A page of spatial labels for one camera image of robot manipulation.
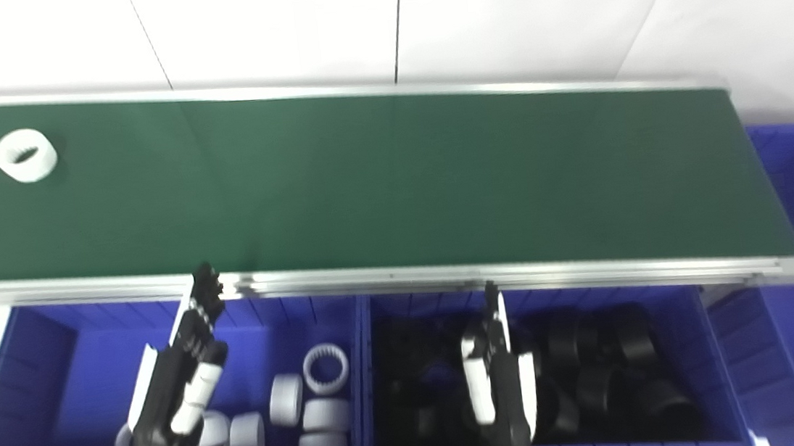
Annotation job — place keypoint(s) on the blue bin with white parts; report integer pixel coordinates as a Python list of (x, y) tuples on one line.
[(90, 369)]

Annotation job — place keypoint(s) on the black cylinder part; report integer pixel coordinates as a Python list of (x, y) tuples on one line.
[(634, 337), (419, 417), (666, 405), (561, 342), (597, 384), (560, 415)]

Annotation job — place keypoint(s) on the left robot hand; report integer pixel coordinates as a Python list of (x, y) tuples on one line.
[(165, 391)]

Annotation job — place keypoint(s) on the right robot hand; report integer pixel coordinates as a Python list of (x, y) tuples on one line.
[(500, 388)]

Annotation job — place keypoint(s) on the blue bin with black parts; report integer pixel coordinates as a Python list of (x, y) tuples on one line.
[(700, 383)]

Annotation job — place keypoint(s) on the green conveyor belt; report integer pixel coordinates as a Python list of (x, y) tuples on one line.
[(393, 180)]

